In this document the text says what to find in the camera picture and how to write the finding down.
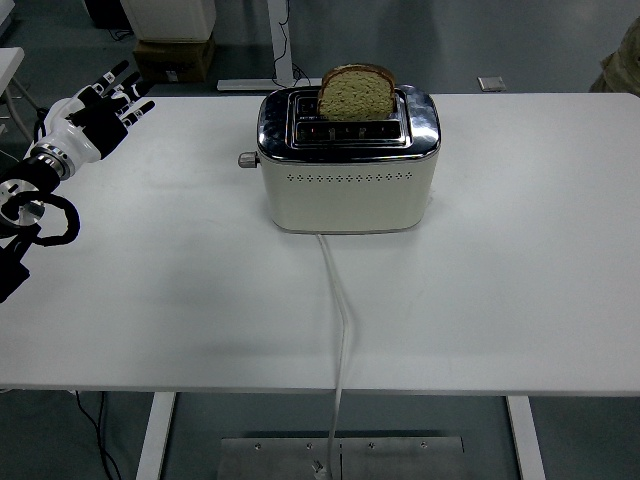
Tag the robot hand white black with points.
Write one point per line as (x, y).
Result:
(82, 140)

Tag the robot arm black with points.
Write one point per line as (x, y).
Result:
(27, 172)

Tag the grey toaster lever knob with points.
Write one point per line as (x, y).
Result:
(247, 160)

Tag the cream toaster with chrome top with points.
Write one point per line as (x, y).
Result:
(345, 200)

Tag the brown cardboard box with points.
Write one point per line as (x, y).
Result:
(175, 60)

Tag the black box on floor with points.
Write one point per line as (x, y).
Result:
(107, 14)

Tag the white appliance housing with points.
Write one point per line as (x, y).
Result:
(170, 20)

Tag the white desk leg with foot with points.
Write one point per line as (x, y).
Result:
(280, 40)

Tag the brown bread slice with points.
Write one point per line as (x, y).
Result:
(356, 95)

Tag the white table leg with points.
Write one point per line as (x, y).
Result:
(525, 440)
(156, 435)

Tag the grey floor outlet plate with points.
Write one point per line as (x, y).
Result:
(492, 84)

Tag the grey metal plate with screws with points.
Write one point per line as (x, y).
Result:
(400, 457)

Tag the person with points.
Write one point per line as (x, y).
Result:
(622, 67)

